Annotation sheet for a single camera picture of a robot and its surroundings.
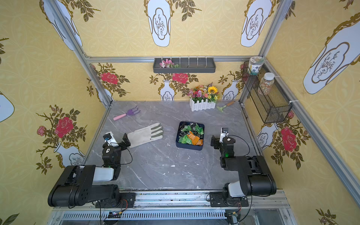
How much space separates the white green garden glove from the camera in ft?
3.27

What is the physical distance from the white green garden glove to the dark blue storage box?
5.0 inches

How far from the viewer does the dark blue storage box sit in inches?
37.0
